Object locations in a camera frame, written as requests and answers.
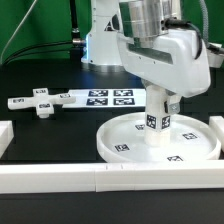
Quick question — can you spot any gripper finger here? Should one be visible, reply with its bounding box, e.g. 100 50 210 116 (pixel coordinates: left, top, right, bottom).
165 94 181 114

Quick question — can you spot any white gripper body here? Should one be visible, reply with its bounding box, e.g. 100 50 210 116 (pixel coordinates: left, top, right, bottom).
117 29 211 98

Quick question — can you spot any white round table top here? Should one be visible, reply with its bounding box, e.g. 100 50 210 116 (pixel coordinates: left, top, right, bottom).
96 112 221 163

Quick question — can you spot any white cross-shaped table base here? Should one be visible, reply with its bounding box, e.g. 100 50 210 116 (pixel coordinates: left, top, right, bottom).
8 88 76 119

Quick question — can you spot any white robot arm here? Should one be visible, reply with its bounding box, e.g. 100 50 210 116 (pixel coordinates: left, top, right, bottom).
82 0 210 113

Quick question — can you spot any white marker sheet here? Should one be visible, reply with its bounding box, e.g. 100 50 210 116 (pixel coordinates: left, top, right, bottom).
63 88 146 108

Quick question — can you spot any grey braided hose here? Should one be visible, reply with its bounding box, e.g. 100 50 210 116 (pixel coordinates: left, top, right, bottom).
198 0 224 54

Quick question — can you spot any white front rail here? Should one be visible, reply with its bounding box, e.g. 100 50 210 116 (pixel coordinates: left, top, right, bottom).
0 160 224 194

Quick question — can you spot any black cable with connector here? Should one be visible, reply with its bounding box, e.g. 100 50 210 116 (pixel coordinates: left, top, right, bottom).
0 37 87 66

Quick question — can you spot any black vertical cable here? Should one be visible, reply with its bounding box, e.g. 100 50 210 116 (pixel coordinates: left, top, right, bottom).
68 0 81 39

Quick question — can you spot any grey thin cable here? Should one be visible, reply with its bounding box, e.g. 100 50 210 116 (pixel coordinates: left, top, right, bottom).
0 0 38 63

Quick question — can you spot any white left bracket block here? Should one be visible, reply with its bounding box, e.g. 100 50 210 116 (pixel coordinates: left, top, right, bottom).
0 121 14 158

